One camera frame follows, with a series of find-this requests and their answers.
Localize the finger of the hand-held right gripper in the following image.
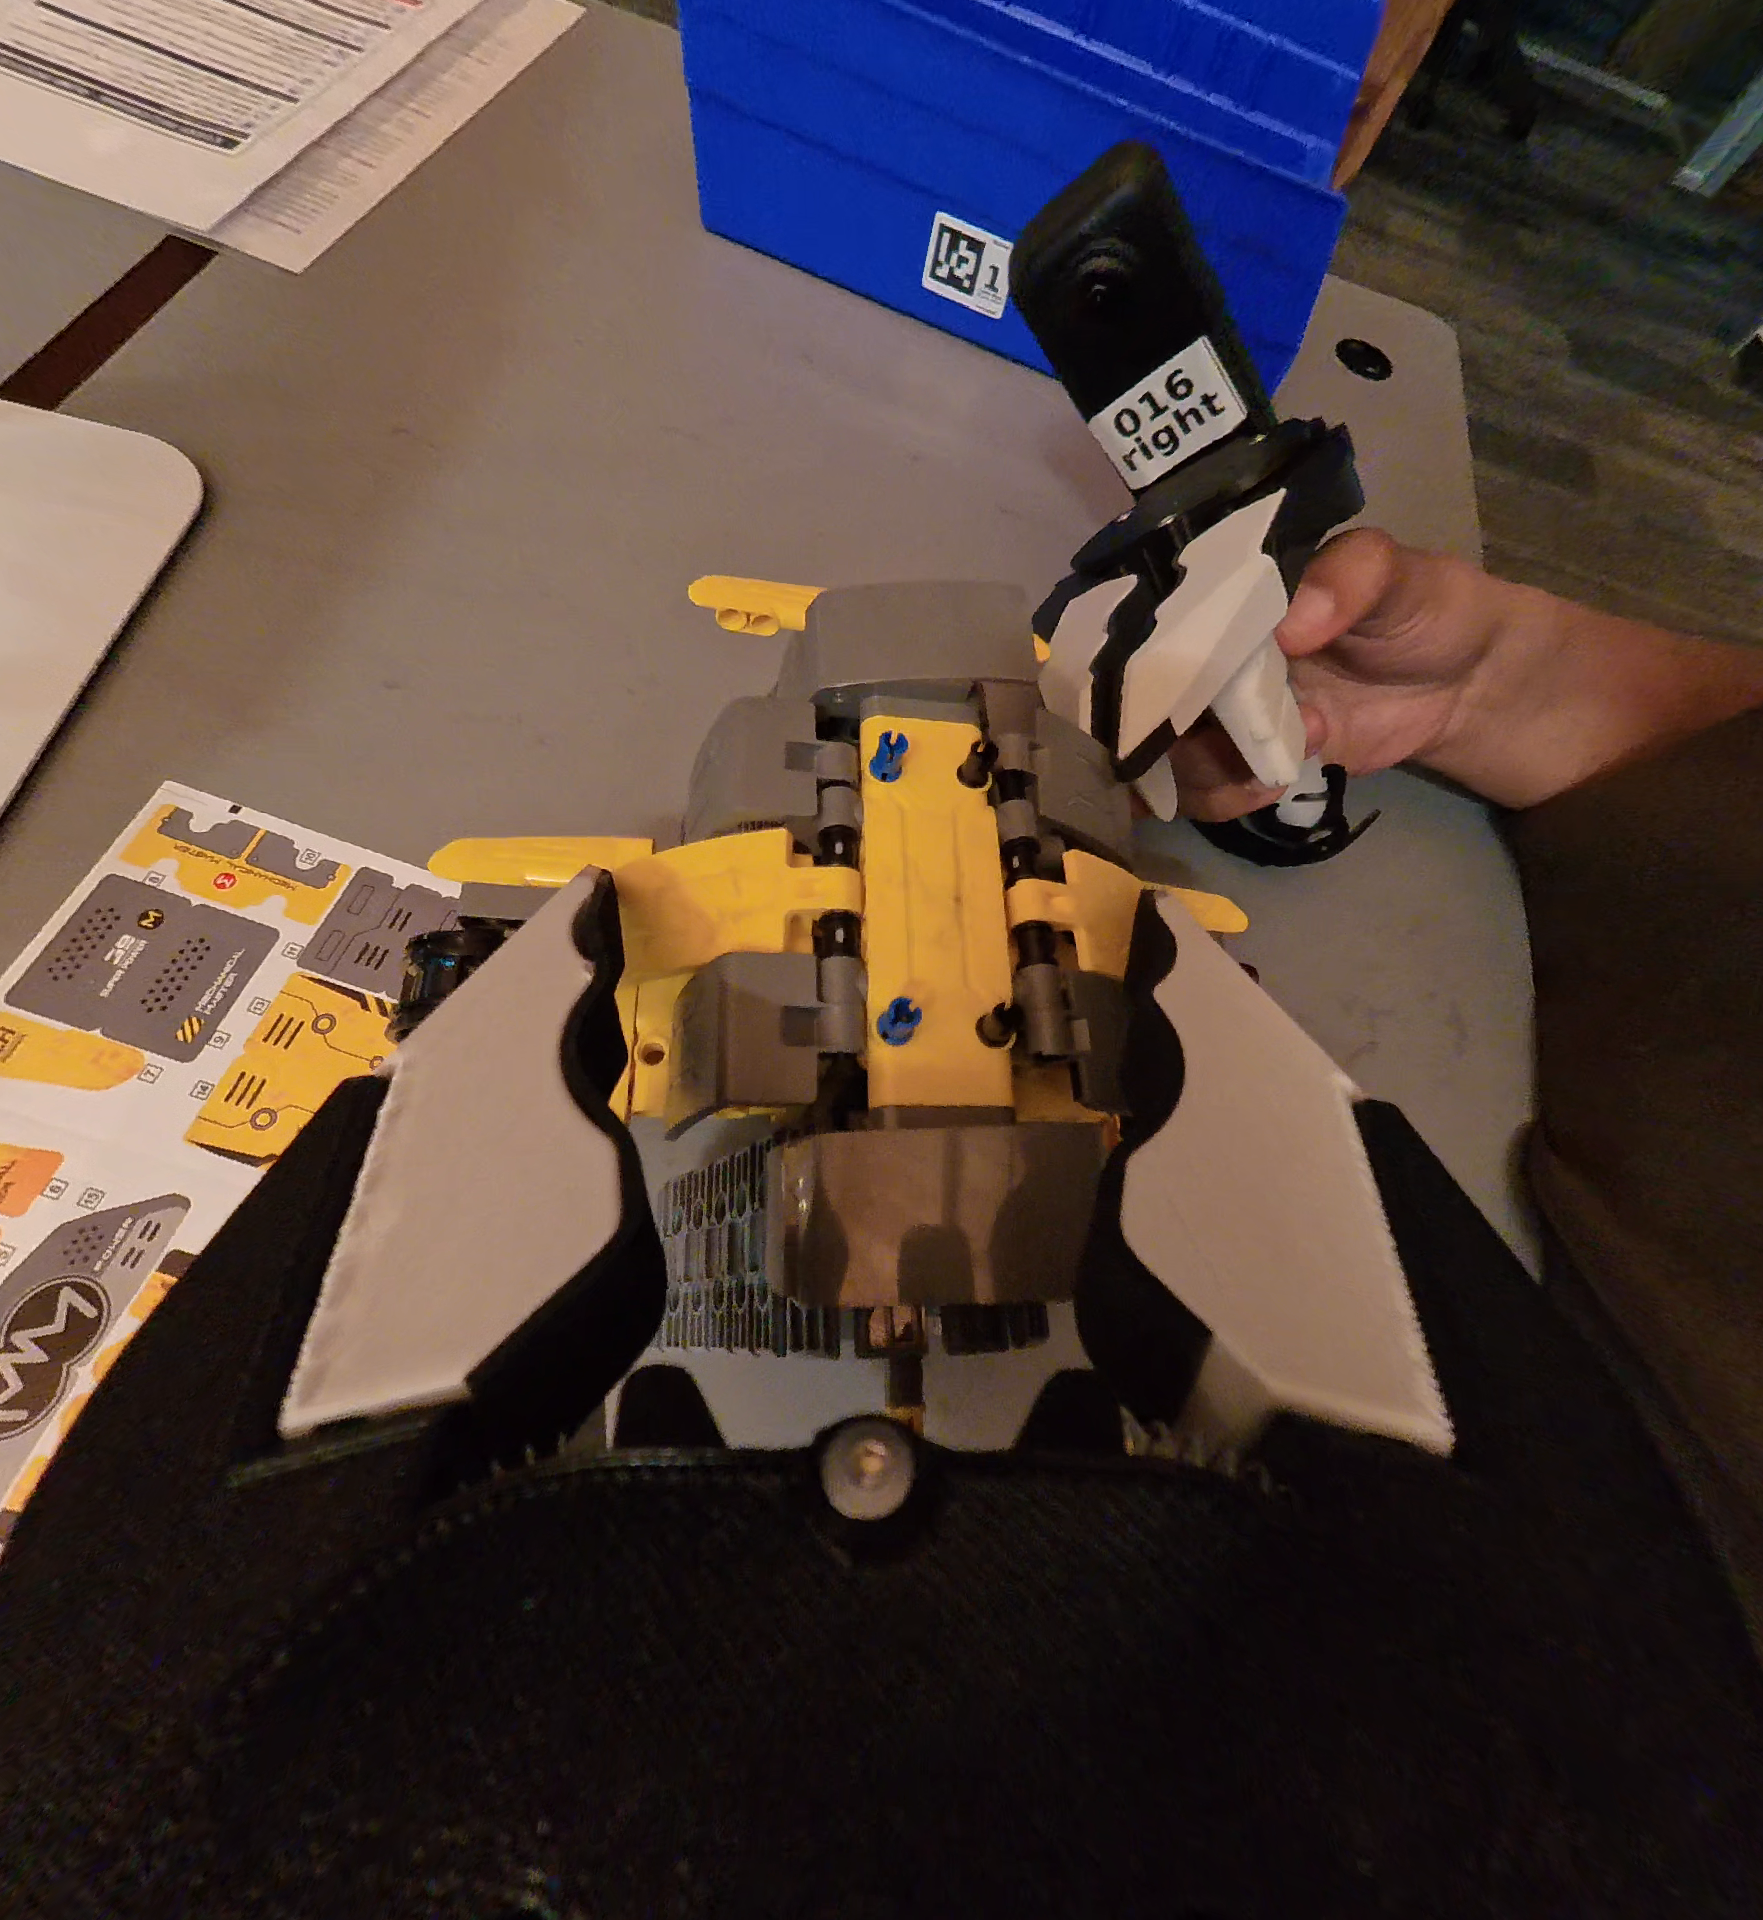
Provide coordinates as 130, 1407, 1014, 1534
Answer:
1031, 571, 1180, 823
1114, 516, 1294, 783

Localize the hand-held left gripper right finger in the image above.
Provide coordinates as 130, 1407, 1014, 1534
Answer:
1084, 890, 1456, 1479

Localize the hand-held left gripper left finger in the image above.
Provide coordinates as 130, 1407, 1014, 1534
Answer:
278, 868, 670, 1441

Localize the yellow grey toy tracked vehicle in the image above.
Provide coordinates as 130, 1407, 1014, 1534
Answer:
390, 575, 1251, 1434

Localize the person's right forearm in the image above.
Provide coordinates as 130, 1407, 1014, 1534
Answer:
1480, 576, 1763, 812

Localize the person's right hand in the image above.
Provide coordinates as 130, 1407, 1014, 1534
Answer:
1173, 529, 1534, 819

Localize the blue plastic bin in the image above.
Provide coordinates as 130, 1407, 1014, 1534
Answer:
676, 0, 1385, 392

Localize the yellow grey sticker sheet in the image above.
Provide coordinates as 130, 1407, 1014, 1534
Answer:
0, 781, 470, 1622

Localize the person's brown clothing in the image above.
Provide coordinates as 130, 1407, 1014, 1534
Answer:
1510, 651, 1763, 1920

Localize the white stand base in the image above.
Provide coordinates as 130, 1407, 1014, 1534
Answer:
0, 382, 205, 931

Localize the printed paper sheet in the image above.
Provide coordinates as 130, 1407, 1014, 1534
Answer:
0, 0, 587, 275

